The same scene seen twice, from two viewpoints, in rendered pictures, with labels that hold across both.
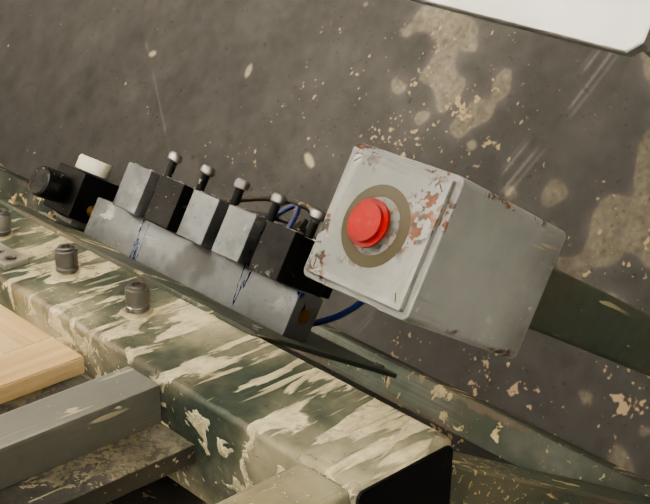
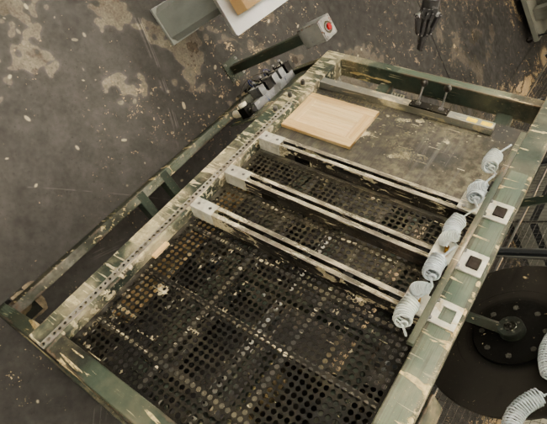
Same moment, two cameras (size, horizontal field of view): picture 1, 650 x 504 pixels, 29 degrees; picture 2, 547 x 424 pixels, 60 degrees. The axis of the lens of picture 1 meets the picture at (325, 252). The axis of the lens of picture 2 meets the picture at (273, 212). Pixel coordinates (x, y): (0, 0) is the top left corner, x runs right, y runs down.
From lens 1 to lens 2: 307 cm
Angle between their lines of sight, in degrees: 76
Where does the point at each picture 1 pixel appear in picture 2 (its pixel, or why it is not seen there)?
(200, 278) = (280, 87)
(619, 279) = (199, 81)
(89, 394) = (330, 82)
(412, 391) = (223, 122)
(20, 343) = (310, 99)
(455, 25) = (115, 77)
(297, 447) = (337, 59)
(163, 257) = (273, 92)
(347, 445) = (335, 56)
